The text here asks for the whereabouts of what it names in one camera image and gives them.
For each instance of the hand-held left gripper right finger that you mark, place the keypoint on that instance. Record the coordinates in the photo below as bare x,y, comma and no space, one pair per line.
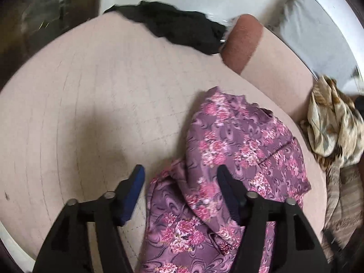
231,196

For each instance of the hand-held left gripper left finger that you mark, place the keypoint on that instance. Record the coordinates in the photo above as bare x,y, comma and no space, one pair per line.
133,194

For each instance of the purple floral garment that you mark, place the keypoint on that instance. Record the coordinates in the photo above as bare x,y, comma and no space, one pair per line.
241,136

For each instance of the striped brownish fabric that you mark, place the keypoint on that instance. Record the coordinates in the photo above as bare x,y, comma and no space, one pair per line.
344,193

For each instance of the beige brown patterned cloth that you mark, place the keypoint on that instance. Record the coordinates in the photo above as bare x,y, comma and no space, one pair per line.
327,119

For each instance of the black cloth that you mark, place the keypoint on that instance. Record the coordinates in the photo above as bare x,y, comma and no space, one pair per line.
176,25

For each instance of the grey cloth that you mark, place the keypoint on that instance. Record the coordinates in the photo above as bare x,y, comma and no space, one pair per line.
312,34

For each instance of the wooden glass-front cabinet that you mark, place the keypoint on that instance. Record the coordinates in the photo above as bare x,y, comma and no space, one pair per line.
42,20

